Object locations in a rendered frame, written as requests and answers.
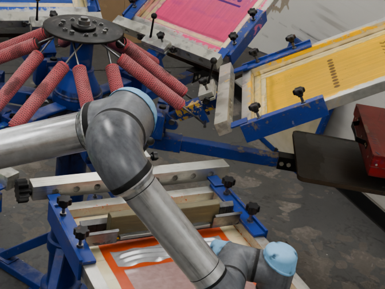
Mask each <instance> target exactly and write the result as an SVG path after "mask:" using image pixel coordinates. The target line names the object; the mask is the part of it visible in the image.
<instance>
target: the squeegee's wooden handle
mask: <svg viewBox="0 0 385 289"><path fill-rule="evenodd" d="M177 205H178V206H179V208H180V209H181V211H182V212H183V213H184V214H185V216H186V217H187V218H188V219H189V221H190V222H191V223H192V224H199V223H204V222H209V223H210V224H211V223H212V219H213V216H215V215H218V213H219V207H220V203H219V201H218V200H217V199H214V200H206V201H196V202H187V203H182V204H177ZM113 229H119V232H118V233H117V237H119V235H120V234H125V233H134V232H141V231H148V229H147V227H146V226H145V225H144V224H143V223H142V221H141V220H140V219H139V218H138V216H137V215H136V214H135V213H134V211H133V210H122V211H117V212H109V213H108V218H107V227H106V231H108V230H113Z"/></svg>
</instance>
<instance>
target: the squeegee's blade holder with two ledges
mask: <svg viewBox="0 0 385 289"><path fill-rule="evenodd" d="M193 226H194V227H195V229H199V228H207V227H210V223H209V222H204V223H199V224H193ZM150 235H152V234H151V232H150V231H141V232H134V233H125V234H120V235H119V239H120V240H122V239H130V238H135V237H143V236H150Z"/></svg>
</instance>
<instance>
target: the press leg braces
mask: <svg viewBox="0 0 385 289"><path fill-rule="evenodd" d="M48 233H49V232H47V233H44V234H43V235H40V236H37V237H35V238H33V239H30V240H28V241H25V242H23V243H20V244H18V245H16V246H13V247H11V248H9V249H4V248H1V249H0V261H2V262H4V263H5V264H7V265H9V264H11V263H12V262H14V261H16V260H18V259H19V258H18V257H17V256H16V255H19V254H20V253H23V252H26V251H28V250H31V249H33V248H36V247H39V246H40V245H43V244H46V243H47V238H48ZM64 259H65V254H64V252H63V250H62V249H58V248H56V251H55V254H54V259H53V264H52V269H51V272H50V277H49V282H48V287H47V289H58V285H59V282H60V277H61V272H62V267H63V263H64Z"/></svg>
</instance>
